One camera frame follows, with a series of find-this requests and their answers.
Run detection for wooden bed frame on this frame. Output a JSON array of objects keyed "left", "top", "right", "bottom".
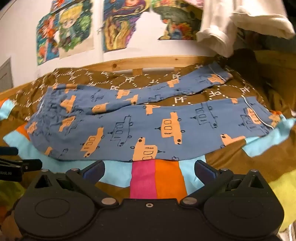
[{"left": 0, "top": 56, "right": 218, "bottom": 98}]

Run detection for purple and yellow wall poster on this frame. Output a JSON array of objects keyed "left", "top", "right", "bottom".
[{"left": 103, "top": 0, "right": 153, "bottom": 54}]

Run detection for blue pants with orange print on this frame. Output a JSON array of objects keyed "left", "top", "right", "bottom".
[{"left": 24, "top": 61, "right": 281, "bottom": 162}]

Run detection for brown printed patchwork blanket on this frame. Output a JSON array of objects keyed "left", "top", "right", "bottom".
[{"left": 0, "top": 57, "right": 296, "bottom": 232}]

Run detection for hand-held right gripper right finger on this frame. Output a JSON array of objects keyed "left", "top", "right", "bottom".
[{"left": 180, "top": 160, "right": 270, "bottom": 208}]

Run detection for blond figure wall poster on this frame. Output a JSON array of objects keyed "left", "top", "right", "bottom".
[{"left": 51, "top": 0, "right": 95, "bottom": 59}]

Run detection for mustard yellow cloth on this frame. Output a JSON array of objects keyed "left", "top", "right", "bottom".
[{"left": 253, "top": 50, "right": 296, "bottom": 114}]

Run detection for red and blue wall poster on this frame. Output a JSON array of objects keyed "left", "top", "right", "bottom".
[{"left": 36, "top": 13, "right": 61, "bottom": 66}]

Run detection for floral pillow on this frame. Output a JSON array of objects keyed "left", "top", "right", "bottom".
[{"left": 150, "top": 0, "right": 204, "bottom": 41}]

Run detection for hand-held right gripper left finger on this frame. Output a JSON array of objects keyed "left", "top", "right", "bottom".
[{"left": 28, "top": 160, "right": 119, "bottom": 208}]

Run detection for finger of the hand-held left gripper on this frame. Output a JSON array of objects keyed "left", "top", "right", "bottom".
[
  {"left": 0, "top": 147, "right": 19, "bottom": 156},
  {"left": 0, "top": 158, "right": 43, "bottom": 183}
]

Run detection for white hanging cloth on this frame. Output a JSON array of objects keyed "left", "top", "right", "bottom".
[{"left": 196, "top": 0, "right": 296, "bottom": 58}]

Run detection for grey wall panel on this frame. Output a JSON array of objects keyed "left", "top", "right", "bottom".
[{"left": 0, "top": 57, "right": 13, "bottom": 93}]

